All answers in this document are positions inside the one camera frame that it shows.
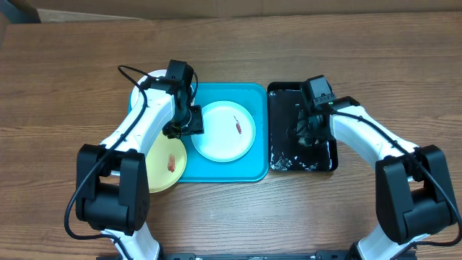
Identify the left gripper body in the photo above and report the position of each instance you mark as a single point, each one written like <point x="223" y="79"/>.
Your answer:
<point x="185" y="122"/>

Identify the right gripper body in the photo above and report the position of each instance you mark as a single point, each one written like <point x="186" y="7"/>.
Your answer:
<point x="325" y="136"/>

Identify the light blue plate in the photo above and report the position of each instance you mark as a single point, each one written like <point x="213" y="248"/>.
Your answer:
<point x="229" y="132"/>

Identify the white plate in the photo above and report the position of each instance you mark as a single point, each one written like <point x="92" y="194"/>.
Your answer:
<point x="135" y="92"/>

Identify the green yellow sponge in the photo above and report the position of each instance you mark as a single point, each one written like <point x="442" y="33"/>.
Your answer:
<point x="306" y="129"/>

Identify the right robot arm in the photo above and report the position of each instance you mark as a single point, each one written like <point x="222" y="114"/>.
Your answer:
<point x="414" y="196"/>

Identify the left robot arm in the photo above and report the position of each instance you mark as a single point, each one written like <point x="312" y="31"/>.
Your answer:
<point x="112" y="198"/>

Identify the black water tray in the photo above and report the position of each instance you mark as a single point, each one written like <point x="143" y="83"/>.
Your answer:
<point x="289" y="150"/>

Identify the teal plastic tray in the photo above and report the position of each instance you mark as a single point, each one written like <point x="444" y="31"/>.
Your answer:
<point x="251" y="167"/>

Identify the yellow plate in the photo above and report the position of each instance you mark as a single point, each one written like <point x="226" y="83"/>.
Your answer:
<point x="166" y="162"/>

